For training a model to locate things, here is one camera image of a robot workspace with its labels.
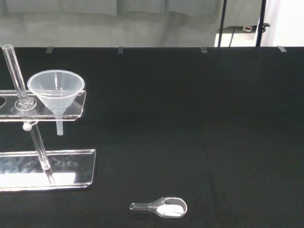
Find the glass weighing funnel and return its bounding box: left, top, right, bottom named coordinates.
left=129, top=197, right=188, bottom=219

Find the clear funnel stand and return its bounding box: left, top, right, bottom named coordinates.
left=0, top=44, right=96, bottom=192

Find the black bench cloth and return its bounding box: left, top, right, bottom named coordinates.
left=0, top=46, right=304, bottom=228

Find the black tripod pole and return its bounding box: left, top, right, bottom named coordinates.
left=255, top=0, right=271, bottom=47
left=218, top=0, right=228, bottom=48

